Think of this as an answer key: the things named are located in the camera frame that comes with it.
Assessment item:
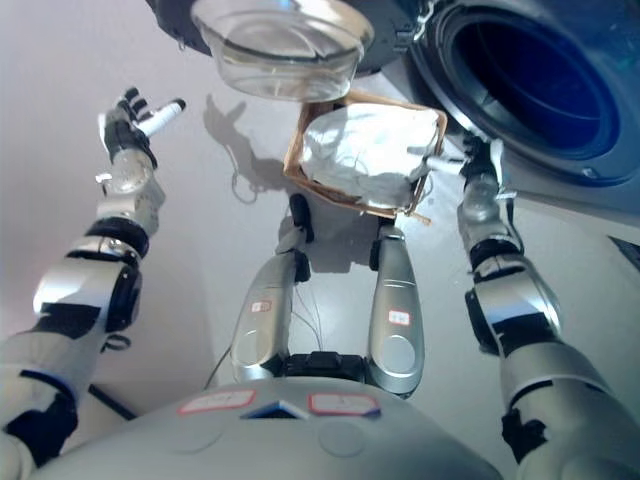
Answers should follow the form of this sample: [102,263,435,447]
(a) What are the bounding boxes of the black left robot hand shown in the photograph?
[97,87,187,169]

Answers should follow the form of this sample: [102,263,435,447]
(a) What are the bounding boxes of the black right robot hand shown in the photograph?
[423,130,505,189]

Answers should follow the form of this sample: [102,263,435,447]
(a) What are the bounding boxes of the white cloth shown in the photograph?
[301,102,441,209]

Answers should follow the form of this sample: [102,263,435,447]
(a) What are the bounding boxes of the grey front-load washing machine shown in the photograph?
[379,0,640,224]

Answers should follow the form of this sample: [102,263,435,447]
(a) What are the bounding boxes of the brown woven laundry basket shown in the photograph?
[283,89,450,222]

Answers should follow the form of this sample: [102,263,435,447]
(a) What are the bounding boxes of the round washing machine door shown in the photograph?
[144,0,419,101]

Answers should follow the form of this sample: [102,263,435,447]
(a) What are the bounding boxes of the silver right robot leg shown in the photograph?
[367,219,427,399]

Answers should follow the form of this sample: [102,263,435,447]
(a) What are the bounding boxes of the silver robot leg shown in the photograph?
[367,219,427,399]
[230,192,314,385]

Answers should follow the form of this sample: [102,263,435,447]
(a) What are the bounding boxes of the silver left robot leg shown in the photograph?
[230,192,314,385]

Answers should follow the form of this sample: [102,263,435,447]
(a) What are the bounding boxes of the silver robot torso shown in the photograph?
[29,352,506,480]

